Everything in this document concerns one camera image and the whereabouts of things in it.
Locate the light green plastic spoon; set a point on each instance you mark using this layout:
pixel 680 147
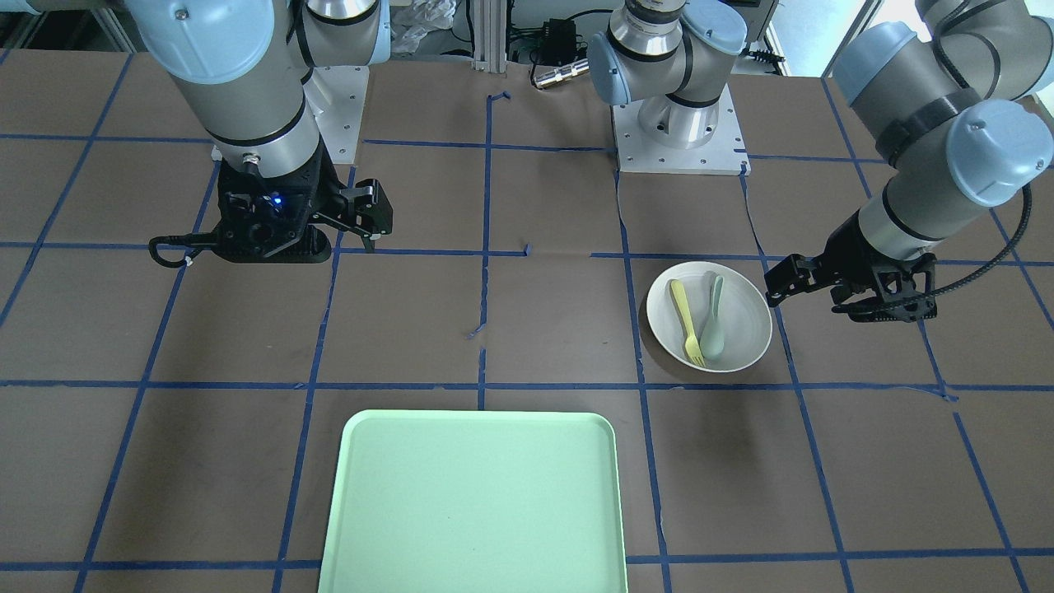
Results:
pixel 712 337

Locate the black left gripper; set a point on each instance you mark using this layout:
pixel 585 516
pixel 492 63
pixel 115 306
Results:
pixel 848 248

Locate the black power adapter brick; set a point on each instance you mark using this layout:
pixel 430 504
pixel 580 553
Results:
pixel 558 41

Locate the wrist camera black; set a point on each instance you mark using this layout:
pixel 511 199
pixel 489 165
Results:
pixel 880 289
pixel 269 229

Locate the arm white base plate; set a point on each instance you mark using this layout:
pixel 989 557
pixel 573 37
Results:
pixel 334 106
pixel 657 136

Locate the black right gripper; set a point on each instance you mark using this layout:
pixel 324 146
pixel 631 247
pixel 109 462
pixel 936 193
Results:
pixel 326 194

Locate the aluminium frame post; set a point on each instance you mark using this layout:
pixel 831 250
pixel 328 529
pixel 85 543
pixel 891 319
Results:
pixel 489 31

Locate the silver cable connector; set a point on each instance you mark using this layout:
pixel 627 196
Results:
pixel 561 74

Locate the light green plastic tray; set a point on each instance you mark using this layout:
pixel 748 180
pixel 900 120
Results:
pixel 475 501

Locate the white round plate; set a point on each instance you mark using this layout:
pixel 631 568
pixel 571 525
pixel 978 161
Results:
pixel 748 323

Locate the yellow plastic fork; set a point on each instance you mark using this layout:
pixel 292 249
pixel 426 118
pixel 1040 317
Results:
pixel 691 343

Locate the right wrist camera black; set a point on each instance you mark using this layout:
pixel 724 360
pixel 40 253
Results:
pixel 269 229

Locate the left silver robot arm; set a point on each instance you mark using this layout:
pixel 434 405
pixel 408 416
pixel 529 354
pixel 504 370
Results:
pixel 945 114

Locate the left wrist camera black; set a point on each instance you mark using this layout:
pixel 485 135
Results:
pixel 880 289

